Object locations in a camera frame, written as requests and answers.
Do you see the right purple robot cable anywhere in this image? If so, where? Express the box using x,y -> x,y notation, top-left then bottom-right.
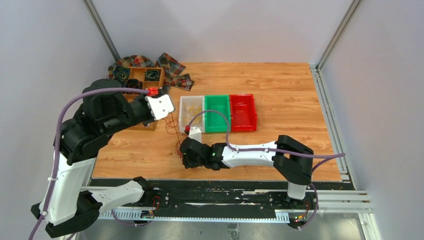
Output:
185,109 -> 346,230

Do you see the red cable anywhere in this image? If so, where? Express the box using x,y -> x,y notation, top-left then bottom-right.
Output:
163,112 -> 186,167

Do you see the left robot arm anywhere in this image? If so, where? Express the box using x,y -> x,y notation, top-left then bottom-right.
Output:
31,78 -> 165,238

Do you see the red plastic bin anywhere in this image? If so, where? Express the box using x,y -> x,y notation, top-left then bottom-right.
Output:
229,94 -> 258,132

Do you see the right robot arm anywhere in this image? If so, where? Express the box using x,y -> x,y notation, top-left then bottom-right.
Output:
179,135 -> 314,209

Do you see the white plastic bin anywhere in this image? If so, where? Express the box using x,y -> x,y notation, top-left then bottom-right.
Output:
178,95 -> 205,132

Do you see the plaid cloth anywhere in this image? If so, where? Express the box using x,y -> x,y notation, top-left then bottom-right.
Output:
107,52 -> 195,91

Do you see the wooden compartment tray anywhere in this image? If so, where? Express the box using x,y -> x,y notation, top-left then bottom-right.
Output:
109,66 -> 166,131

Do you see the rolled dark tie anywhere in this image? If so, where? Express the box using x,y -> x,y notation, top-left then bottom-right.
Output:
125,78 -> 143,89
144,69 -> 161,82
112,66 -> 131,81

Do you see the green plastic bin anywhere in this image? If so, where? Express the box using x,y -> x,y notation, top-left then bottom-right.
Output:
204,95 -> 231,133

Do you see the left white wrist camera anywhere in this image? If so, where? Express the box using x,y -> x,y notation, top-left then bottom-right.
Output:
145,94 -> 176,121

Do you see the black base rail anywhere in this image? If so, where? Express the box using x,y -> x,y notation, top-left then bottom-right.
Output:
112,178 -> 355,220

